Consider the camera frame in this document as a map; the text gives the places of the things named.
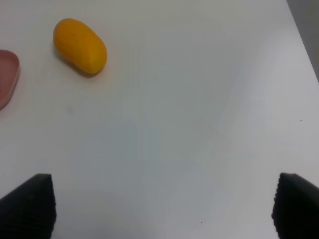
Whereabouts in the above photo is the pink square plate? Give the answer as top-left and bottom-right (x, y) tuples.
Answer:
(0, 49), (20, 110)

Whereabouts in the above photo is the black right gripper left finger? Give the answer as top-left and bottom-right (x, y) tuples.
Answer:
(0, 174), (57, 239)

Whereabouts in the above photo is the yellow mango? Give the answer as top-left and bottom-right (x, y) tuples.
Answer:
(53, 18), (107, 76)

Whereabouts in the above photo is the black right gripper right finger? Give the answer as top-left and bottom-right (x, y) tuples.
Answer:
(271, 173), (319, 239)

